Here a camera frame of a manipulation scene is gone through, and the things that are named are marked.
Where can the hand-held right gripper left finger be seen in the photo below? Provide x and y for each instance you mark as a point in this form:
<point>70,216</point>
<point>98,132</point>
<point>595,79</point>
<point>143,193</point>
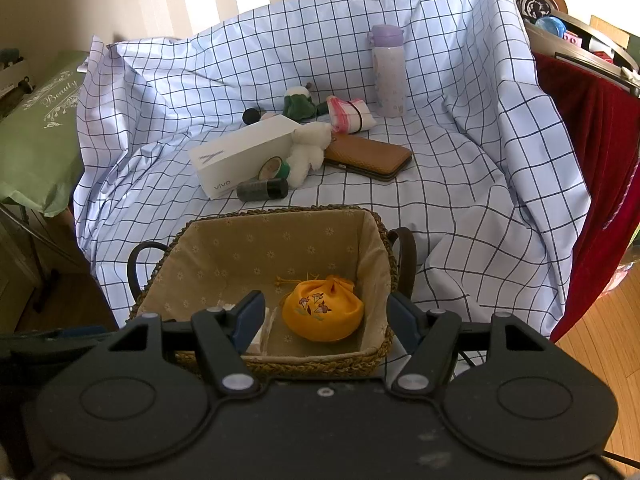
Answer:
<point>250,316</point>

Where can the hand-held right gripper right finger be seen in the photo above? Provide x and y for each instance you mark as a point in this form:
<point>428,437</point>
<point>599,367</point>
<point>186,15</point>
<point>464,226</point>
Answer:
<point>404,320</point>

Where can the woven basket with fabric lining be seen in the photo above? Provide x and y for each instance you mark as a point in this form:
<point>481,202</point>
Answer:
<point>225,250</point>

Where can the black foam ball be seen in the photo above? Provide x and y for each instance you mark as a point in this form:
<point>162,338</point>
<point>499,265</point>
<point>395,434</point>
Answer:
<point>251,116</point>

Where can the white tissue pack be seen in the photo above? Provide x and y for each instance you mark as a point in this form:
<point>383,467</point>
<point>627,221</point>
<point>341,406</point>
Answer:
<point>268,326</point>

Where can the dark cylindrical bottle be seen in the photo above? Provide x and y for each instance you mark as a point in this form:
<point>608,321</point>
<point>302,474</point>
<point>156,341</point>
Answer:
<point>260,189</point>

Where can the white checked bed sheet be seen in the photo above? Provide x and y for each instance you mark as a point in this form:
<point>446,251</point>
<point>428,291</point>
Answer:
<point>450,185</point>

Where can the white cardboard box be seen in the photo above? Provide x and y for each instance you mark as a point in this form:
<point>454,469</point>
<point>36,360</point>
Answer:
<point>235,160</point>

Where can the brown leather wallet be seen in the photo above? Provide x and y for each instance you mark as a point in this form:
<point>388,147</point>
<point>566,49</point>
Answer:
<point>370,155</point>

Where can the white plush bear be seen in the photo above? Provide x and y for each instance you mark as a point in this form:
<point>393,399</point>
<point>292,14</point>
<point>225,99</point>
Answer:
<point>305,150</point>

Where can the pink and white rolled cloth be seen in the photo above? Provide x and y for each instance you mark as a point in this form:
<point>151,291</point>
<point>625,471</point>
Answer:
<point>350,115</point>

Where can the green frog plush toy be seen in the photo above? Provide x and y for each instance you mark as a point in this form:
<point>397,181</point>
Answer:
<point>297,105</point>

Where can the dark red velvet cloth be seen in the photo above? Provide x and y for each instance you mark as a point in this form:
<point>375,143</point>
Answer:
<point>590,160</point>

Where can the green printed cushion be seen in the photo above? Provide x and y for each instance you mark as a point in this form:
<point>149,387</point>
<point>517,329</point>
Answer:
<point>40,150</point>

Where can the black and white patterned cloth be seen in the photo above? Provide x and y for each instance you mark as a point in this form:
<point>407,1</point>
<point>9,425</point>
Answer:
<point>532,7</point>

